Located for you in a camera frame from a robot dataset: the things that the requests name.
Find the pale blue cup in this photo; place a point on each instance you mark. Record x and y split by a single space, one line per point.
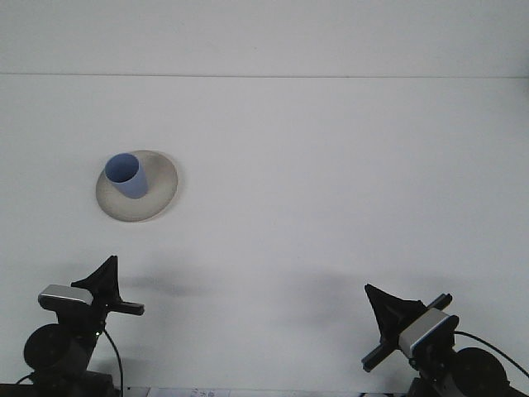
128 178

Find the pale round plate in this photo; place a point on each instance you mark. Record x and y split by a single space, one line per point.
161 194

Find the grey camera box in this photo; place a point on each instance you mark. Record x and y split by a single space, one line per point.
425 331
64 294

